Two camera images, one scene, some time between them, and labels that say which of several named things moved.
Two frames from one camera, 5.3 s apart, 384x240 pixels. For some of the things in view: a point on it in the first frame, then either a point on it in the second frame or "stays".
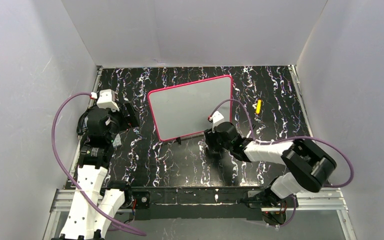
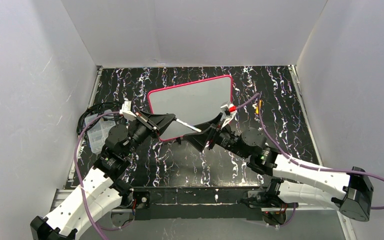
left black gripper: x=127 y=114 -> x=149 y=123
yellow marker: x=258 y=106 stays
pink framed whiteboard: x=185 y=109 stays
